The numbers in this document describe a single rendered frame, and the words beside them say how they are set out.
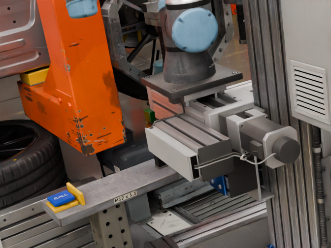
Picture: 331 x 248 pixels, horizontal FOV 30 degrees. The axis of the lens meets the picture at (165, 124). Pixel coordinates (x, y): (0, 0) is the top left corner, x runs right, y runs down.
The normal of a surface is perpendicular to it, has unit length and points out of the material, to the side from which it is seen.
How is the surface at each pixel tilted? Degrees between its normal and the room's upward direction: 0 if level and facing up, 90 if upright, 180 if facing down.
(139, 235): 0
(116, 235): 90
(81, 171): 0
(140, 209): 90
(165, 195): 90
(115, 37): 90
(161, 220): 0
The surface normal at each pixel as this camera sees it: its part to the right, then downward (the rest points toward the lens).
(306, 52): -0.90, 0.28
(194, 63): 0.19, 0.00
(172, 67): -0.64, 0.06
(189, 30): 0.19, 0.43
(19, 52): 0.51, 0.22
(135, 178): -0.16, -0.93
